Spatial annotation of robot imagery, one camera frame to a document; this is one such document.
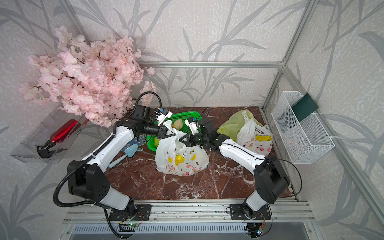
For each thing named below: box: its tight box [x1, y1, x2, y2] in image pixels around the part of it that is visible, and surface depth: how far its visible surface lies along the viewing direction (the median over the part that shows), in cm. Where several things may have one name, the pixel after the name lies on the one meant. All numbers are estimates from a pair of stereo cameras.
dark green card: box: [291, 92, 319, 122], surface depth 74 cm
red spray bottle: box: [35, 118, 79, 159], surface depth 62 cm
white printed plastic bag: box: [155, 120, 210, 177], surface depth 79 cm
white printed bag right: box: [236, 111, 273, 156], surface depth 91 cm
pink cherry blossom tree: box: [19, 26, 157, 127], surface depth 65 cm
